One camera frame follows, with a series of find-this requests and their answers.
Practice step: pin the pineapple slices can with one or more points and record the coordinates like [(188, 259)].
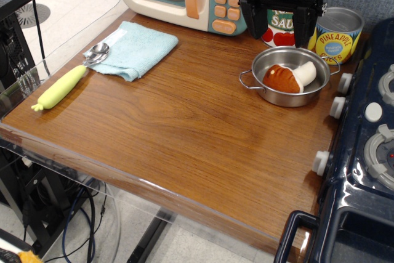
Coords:
[(336, 34)]

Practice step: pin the black table leg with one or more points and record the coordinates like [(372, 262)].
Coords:
[(148, 241)]

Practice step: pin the dark blue toy stove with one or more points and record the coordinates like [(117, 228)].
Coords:
[(354, 222)]

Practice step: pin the toy mushroom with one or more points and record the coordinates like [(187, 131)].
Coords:
[(288, 80)]

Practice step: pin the tomato sauce can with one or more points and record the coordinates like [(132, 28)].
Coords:
[(280, 30)]

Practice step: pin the small steel pot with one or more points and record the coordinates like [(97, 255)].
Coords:
[(289, 57)]

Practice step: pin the light blue folded cloth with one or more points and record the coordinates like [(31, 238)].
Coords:
[(134, 50)]

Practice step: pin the white stove knob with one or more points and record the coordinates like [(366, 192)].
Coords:
[(337, 107), (344, 83), (320, 162)]

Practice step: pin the yellow handled ice cream scoop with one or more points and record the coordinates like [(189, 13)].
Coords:
[(58, 91)]

